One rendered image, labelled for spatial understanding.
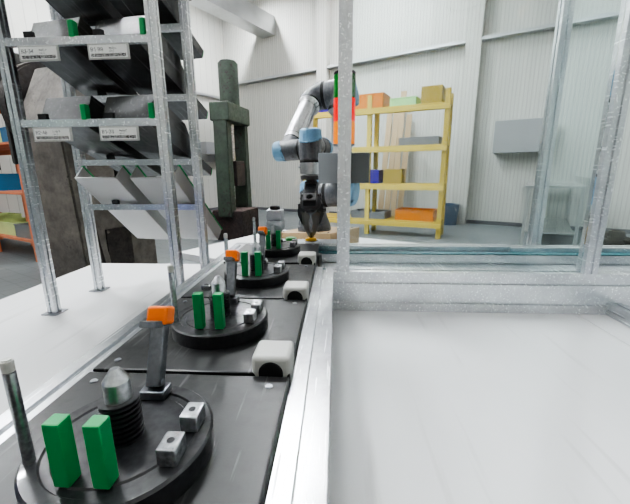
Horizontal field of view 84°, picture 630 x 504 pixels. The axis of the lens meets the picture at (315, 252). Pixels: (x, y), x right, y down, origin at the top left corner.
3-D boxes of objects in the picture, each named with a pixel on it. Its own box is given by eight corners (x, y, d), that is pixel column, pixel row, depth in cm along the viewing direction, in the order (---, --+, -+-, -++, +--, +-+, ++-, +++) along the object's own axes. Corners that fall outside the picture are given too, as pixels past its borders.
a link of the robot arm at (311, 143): (325, 129, 118) (317, 126, 111) (325, 162, 121) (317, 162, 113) (304, 130, 121) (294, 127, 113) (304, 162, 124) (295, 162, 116)
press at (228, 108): (269, 234, 672) (262, 65, 604) (235, 243, 593) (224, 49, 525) (239, 231, 709) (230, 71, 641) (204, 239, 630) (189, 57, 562)
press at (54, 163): (82, 305, 323) (30, -1, 266) (23, 286, 377) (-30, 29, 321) (191, 270, 432) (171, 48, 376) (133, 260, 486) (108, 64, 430)
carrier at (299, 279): (221, 271, 90) (218, 222, 87) (315, 271, 88) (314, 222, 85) (181, 306, 66) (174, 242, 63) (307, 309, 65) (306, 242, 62)
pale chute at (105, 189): (137, 238, 115) (142, 227, 117) (172, 239, 112) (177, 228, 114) (73, 178, 91) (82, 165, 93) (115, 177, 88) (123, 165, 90)
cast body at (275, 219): (270, 228, 103) (269, 204, 102) (285, 228, 103) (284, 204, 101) (264, 233, 95) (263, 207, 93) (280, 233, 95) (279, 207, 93)
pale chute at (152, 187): (181, 238, 114) (186, 227, 116) (218, 240, 111) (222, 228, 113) (128, 177, 90) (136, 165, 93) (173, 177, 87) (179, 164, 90)
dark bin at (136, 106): (173, 176, 107) (177, 154, 109) (211, 176, 104) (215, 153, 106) (100, 125, 81) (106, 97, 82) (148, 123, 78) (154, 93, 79)
